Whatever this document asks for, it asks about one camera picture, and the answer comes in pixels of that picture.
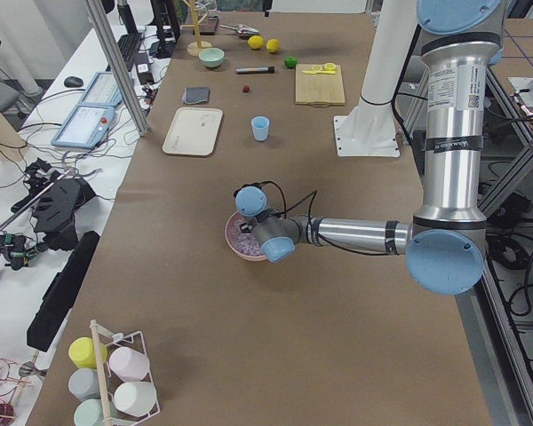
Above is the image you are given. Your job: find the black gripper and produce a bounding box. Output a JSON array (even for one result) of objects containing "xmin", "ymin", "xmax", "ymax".
[{"xmin": 239, "ymin": 218, "xmax": 258, "ymax": 234}]

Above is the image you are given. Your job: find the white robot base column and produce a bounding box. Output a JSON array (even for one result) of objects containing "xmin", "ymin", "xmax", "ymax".
[{"xmin": 334, "ymin": 0, "xmax": 418, "ymax": 158}]

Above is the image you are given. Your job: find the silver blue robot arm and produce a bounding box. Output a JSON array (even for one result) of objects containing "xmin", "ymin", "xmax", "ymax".
[{"xmin": 235, "ymin": 1, "xmax": 505, "ymax": 295}]

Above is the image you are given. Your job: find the pile of ice cubes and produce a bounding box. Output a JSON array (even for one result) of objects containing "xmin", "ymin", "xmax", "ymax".
[{"xmin": 227, "ymin": 214, "xmax": 264, "ymax": 257}]

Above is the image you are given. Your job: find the light blue cup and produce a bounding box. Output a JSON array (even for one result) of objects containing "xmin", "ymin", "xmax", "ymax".
[{"xmin": 251, "ymin": 115, "xmax": 270, "ymax": 142}]

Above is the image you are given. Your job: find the pink cup in rack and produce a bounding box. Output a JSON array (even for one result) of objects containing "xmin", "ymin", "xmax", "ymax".
[{"xmin": 108, "ymin": 347, "xmax": 150, "ymax": 382}]

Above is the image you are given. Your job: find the steel ice scoop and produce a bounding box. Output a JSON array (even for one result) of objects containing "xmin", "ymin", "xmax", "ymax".
[{"xmin": 219, "ymin": 24, "xmax": 260, "ymax": 37}]

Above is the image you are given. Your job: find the white cup in rack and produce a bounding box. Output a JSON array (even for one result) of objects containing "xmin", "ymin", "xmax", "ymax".
[{"xmin": 113, "ymin": 382, "xmax": 156, "ymax": 417}]

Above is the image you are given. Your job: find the yellow cup in rack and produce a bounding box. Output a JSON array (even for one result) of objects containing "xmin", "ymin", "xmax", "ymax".
[{"xmin": 68, "ymin": 336, "xmax": 96, "ymax": 369}]

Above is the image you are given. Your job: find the grey cup in rack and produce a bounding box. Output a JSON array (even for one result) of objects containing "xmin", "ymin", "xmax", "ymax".
[{"xmin": 68, "ymin": 367, "xmax": 100, "ymax": 401}]

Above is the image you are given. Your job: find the green cup in rack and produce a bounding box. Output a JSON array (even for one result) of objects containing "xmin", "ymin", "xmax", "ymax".
[{"xmin": 73, "ymin": 398, "xmax": 104, "ymax": 426}]

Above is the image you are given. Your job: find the pink bowl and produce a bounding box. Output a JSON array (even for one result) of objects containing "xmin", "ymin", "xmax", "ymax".
[{"xmin": 224, "ymin": 212, "xmax": 267, "ymax": 262}]

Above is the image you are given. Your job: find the cream rabbit tray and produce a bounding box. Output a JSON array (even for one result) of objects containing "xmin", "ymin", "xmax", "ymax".
[{"xmin": 162, "ymin": 106, "xmax": 223, "ymax": 157}]

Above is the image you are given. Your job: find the grey folded cloth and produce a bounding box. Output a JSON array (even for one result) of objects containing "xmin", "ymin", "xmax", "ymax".
[{"xmin": 182, "ymin": 87, "xmax": 211, "ymax": 105}]

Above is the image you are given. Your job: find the wooden cutting board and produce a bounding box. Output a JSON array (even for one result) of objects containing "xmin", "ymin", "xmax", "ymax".
[{"xmin": 295, "ymin": 63, "xmax": 346, "ymax": 107}]

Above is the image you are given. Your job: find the steel muddler black tip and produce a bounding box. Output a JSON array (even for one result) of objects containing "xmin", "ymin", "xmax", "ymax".
[{"xmin": 235, "ymin": 66, "xmax": 275, "ymax": 75}]

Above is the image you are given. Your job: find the yellow plastic knife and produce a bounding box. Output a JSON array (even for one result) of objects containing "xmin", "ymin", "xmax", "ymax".
[{"xmin": 301, "ymin": 69, "xmax": 337, "ymax": 75}]

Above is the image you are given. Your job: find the green lime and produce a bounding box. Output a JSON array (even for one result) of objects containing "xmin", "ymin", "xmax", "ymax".
[{"xmin": 283, "ymin": 56, "xmax": 298, "ymax": 69}]

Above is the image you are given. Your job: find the mint green bowl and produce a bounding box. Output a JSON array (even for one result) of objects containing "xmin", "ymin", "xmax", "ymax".
[{"xmin": 198, "ymin": 47, "xmax": 225, "ymax": 69}]

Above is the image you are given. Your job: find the upper lemon half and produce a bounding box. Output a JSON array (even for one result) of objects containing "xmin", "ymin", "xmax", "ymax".
[{"xmin": 323, "ymin": 62, "xmax": 337, "ymax": 72}]

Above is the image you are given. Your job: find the yellow lemon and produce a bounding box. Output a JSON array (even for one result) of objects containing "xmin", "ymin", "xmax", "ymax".
[
  {"xmin": 247, "ymin": 35, "xmax": 264, "ymax": 50},
  {"xmin": 266, "ymin": 38, "xmax": 280, "ymax": 54}
]

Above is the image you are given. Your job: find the wooden mug tree stand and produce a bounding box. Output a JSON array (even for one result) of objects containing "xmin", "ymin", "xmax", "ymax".
[{"xmin": 183, "ymin": 0, "xmax": 212, "ymax": 57}]

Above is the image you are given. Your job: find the blue teach pendant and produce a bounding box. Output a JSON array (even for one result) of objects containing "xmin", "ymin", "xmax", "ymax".
[
  {"xmin": 52, "ymin": 104, "xmax": 115, "ymax": 150},
  {"xmin": 79, "ymin": 71, "xmax": 123, "ymax": 107}
]

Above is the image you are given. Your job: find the black long bar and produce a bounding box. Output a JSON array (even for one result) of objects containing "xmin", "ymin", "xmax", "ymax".
[{"xmin": 26, "ymin": 231, "xmax": 99, "ymax": 352}]

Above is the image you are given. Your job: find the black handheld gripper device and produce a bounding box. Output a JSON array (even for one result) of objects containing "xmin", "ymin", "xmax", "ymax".
[{"xmin": 0, "ymin": 158, "xmax": 96, "ymax": 250}]

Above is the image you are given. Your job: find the dark brown tray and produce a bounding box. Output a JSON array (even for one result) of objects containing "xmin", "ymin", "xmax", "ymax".
[{"xmin": 199, "ymin": 16, "xmax": 219, "ymax": 36}]

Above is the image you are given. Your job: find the black keyboard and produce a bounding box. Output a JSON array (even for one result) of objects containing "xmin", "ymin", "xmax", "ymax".
[{"xmin": 117, "ymin": 33, "xmax": 142, "ymax": 72}]

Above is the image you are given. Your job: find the black computer mouse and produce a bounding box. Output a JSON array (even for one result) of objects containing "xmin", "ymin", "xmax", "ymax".
[{"xmin": 63, "ymin": 75, "xmax": 84, "ymax": 89}]

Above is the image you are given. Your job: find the aluminium frame post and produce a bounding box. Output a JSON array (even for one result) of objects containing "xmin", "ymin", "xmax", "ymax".
[{"xmin": 84, "ymin": 0, "xmax": 149, "ymax": 137}]

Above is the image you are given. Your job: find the white wire cup rack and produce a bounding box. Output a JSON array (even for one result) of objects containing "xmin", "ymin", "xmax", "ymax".
[{"xmin": 90, "ymin": 319, "xmax": 161, "ymax": 425}]

